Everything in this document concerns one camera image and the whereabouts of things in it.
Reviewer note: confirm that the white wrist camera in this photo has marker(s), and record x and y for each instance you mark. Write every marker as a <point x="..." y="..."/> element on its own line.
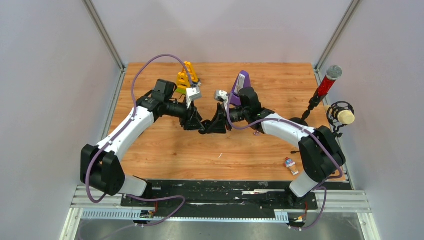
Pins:
<point x="192" y="94"/>
<point x="221" y="96"/>

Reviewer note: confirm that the yellow toy block tower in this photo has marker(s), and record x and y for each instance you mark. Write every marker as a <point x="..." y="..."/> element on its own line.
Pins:
<point x="182" y="83"/>

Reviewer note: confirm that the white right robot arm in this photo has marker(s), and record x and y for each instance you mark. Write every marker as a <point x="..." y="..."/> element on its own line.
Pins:
<point x="320" y="153"/>

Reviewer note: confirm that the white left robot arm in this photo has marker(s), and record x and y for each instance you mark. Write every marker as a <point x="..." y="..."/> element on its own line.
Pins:
<point x="100" y="164"/>

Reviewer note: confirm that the purple metronome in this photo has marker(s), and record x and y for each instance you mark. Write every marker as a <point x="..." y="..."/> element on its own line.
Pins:
<point x="242" y="81"/>

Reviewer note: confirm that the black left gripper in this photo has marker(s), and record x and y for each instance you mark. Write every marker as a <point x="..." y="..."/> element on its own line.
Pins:
<point x="191" y="119"/>

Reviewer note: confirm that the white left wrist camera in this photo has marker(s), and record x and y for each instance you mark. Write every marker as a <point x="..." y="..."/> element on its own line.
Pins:
<point x="192" y="94"/>

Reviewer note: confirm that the red microphone on stand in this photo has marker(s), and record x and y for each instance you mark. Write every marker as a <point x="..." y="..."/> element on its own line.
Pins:
<point x="333" y="73"/>

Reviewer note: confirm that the yellow toy block on car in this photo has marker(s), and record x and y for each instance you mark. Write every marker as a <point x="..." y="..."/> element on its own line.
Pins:
<point x="190" y="75"/>

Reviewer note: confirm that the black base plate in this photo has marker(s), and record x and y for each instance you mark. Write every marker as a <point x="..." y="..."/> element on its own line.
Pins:
<point x="231" y="199"/>

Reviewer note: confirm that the small toy figure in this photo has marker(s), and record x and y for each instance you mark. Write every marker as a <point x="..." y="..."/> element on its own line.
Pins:
<point x="291" y="165"/>

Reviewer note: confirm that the beige microphone in shock mount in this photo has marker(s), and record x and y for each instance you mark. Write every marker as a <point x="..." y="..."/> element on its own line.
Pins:
<point x="339" y="115"/>

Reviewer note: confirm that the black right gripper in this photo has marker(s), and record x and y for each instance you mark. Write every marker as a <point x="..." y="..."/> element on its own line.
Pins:
<point x="217" y="125"/>

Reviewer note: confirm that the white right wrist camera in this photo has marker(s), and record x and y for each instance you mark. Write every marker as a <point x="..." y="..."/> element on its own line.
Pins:
<point x="221" y="96"/>

